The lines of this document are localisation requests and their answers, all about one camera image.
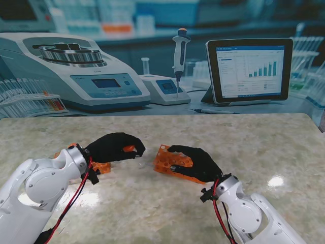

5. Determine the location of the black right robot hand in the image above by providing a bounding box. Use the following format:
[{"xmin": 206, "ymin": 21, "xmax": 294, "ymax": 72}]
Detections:
[{"xmin": 167, "ymin": 144, "xmax": 225, "ymax": 184}]

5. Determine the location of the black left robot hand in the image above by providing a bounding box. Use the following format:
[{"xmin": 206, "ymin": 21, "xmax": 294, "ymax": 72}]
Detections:
[{"xmin": 85, "ymin": 132, "xmax": 147, "ymax": 164}]

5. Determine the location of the orange plastic test tube rack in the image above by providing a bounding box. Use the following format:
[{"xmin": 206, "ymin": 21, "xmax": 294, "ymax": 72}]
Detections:
[
  {"xmin": 153, "ymin": 144, "xmax": 206, "ymax": 185},
  {"xmin": 53, "ymin": 143, "xmax": 112, "ymax": 175}
]

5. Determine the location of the printed laboratory backdrop poster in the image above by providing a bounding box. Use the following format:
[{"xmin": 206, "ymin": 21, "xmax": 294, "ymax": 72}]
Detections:
[{"xmin": 0, "ymin": 0, "xmax": 325, "ymax": 120}]

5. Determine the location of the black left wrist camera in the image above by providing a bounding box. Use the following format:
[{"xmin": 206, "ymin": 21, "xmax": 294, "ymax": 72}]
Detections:
[{"xmin": 87, "ymin": 167, "xmax": 100, "ymax": 186}]

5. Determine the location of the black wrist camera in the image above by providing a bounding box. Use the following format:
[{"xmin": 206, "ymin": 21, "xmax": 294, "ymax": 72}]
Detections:
[
  {"xmin": 87, "ymin": 167, "xmax": 100, "ymax": 186},
  {"xmin": 200, "ymin": 188, "xmax": 216, "ymax": 203}
]

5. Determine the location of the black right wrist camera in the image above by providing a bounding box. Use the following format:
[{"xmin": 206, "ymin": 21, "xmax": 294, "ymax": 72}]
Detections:
[{"xmin": 200, "ymin": 188, "xmax": 216, "ymax": 203}]

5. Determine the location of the red black right arm cable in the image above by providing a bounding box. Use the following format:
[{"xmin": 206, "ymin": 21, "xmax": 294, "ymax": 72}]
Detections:
[{"xmin": 212, "ymin": 179, "xmax": 238, "ymax": 244}]

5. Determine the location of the red black arm cable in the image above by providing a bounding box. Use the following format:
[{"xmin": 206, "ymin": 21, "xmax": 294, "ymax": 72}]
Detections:
[
  {"xmin": 38, "ymin": 156, "xmax": 94, "ymax": 244},
  {"xmin": 212, "ymin": 179, "xmax": 238, "ymax": 244}
]

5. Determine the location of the red black left arm cable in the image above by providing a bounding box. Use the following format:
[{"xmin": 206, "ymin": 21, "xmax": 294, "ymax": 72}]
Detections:
[{"xmin": 38, "ymin": 156, "xmax": 94, "ymax": 244}]

